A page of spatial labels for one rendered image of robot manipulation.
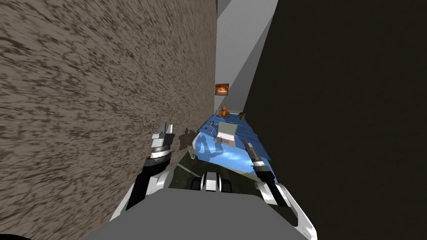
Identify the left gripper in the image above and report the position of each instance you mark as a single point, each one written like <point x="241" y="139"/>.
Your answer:
<point x="162" y="141"/>

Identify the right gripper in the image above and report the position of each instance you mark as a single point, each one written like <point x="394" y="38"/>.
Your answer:
<point x="252" y="153"/>

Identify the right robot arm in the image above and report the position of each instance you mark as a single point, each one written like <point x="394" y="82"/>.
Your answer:
<point x="268" y="180"/>

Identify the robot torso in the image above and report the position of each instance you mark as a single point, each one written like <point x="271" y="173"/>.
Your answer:
<point x="200" y="216"/>

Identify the orange picture on wall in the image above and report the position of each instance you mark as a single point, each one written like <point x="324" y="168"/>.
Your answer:
<point x="222" y="89"/>

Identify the bed with blue cover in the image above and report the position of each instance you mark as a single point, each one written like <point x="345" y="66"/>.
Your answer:
<point x="230" y="156"/>

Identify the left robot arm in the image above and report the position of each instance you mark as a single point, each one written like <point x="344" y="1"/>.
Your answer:
<point x="150" y="173"/>

